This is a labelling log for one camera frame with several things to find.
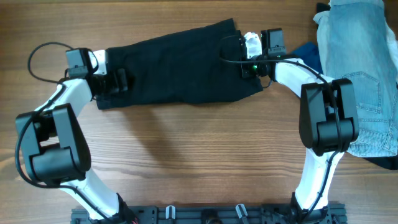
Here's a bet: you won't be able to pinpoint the black shorts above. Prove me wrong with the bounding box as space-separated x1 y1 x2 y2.
97 19 263 110

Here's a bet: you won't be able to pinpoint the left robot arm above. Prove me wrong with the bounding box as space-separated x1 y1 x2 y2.
15 47 139 223

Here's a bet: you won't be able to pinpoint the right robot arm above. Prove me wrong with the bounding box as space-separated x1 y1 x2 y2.
239 29 359 223

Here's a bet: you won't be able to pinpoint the blue garment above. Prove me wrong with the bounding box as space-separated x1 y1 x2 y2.
292 42 323 74

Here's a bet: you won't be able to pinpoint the light denim shorts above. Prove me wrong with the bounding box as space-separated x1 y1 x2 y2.
313 0 397 157

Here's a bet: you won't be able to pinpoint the dark garment under pile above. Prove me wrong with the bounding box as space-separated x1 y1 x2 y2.
365 156 398 170

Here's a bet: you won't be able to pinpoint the right camera cable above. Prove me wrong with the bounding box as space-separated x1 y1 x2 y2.
219 34 343 224

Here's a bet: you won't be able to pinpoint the camera cable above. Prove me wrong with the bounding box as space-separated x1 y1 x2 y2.
14 42 116 224
219 34 343 224

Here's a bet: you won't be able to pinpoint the left camera cable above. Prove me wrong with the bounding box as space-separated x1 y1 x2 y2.
14 42 116 224

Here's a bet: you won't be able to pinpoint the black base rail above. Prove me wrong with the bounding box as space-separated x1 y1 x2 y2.
70 203 348 224

